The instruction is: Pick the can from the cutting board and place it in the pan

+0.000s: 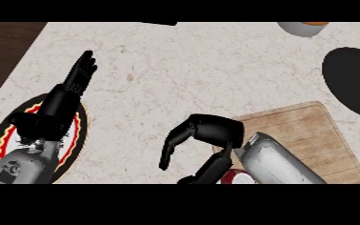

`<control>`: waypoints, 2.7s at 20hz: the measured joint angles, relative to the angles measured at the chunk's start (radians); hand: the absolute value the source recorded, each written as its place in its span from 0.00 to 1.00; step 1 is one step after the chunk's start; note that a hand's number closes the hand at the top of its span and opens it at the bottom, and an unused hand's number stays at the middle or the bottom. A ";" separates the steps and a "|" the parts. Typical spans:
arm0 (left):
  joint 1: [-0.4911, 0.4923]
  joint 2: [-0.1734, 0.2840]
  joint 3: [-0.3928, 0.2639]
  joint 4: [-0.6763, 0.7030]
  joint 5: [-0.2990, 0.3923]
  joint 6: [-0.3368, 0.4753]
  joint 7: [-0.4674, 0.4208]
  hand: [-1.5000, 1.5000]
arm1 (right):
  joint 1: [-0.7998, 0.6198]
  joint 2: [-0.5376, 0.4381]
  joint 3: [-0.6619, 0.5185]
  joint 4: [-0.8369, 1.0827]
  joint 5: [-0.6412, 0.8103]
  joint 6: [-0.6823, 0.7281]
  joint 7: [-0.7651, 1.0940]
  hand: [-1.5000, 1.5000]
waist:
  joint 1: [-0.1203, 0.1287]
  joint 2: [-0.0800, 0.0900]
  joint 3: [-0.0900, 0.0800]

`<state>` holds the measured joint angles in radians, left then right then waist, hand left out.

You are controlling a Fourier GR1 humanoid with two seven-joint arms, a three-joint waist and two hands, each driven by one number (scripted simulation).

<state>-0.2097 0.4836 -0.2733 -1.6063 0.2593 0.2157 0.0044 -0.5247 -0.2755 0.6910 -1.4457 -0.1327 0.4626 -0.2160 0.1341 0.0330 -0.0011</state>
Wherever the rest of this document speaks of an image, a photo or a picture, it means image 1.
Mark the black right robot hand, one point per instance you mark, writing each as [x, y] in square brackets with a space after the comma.
[212, 130]

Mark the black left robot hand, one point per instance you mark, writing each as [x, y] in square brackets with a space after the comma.
[60, 108]

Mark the black pan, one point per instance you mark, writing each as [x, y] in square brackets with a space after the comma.
[344, 76]

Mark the wooden cutting board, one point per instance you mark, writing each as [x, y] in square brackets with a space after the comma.
[308, 139]

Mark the grey bowl with orange content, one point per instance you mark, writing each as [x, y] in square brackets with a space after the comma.
[304, 28]

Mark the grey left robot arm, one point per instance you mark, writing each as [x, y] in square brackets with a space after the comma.
[28, 163]

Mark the black object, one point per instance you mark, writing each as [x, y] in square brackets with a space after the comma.
[161, 23]

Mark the black plate with red rim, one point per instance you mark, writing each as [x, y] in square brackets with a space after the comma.
[74, 133]

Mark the red can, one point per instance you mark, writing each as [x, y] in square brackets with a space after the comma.
[236, 177]

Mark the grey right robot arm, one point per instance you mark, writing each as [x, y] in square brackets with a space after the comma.
[276, 160]

